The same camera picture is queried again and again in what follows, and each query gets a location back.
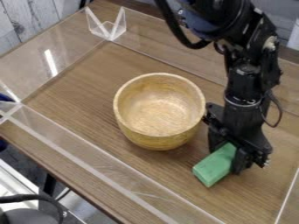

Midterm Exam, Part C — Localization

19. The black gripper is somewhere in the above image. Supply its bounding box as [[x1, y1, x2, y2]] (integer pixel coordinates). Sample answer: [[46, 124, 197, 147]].
[[203, 100, 273, 175]]

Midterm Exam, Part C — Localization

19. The white object at right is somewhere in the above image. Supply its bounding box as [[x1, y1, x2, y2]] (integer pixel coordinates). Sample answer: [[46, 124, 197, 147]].
[[287, 18, 299, 51]]

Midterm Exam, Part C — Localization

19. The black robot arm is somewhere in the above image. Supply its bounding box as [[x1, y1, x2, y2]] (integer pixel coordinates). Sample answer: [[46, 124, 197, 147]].
[[154, 0, 283, 174]]

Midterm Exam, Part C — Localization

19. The clear acrylic enclosure wall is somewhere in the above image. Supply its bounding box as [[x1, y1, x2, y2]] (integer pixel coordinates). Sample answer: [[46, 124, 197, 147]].
[[0, 1, 299, 224]]

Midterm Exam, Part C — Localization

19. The black table leg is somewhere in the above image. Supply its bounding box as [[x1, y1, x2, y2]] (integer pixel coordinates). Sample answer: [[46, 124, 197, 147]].
[[43, 174, 58, 196]]

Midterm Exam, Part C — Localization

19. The blue object at edge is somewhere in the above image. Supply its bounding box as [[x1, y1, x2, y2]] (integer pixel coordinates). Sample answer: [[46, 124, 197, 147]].
[[0, 93, 15, 102]]

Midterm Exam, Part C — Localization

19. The brown wooden bowl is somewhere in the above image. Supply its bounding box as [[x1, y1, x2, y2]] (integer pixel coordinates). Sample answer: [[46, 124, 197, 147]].
[[114, 73, 206, 151]]

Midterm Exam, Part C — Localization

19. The black cable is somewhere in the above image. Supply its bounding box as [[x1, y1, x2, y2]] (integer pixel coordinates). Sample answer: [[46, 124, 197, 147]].
[[0, 193, 66, 224]]

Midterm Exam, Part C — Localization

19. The green rectangular block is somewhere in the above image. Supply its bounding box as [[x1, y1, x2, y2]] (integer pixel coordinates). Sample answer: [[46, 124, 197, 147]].
[[191, 143, 237, 187]]

